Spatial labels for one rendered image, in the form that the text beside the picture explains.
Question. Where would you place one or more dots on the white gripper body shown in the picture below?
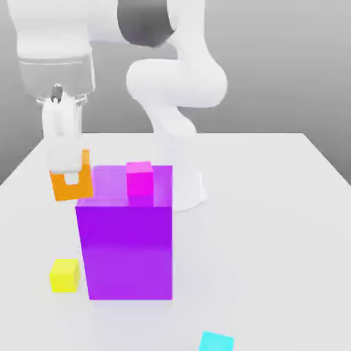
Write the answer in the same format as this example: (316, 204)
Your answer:
(62, 142)

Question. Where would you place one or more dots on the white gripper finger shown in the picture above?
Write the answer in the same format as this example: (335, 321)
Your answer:
(71, 178)

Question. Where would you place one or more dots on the small orange cube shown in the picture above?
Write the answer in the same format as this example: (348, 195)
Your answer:
(83, 186)

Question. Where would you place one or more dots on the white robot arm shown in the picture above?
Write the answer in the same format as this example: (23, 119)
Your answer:
(175, 82)

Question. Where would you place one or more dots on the small magenta cube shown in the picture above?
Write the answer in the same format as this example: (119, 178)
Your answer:
(139, 179)

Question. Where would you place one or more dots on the small yellow cube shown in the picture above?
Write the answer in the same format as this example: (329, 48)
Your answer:
(64, 277)

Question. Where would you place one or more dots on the small cyan cube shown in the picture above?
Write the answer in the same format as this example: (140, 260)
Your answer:
(216, 342)

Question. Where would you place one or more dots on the large purple box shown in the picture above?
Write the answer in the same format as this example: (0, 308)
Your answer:
(126, 246)

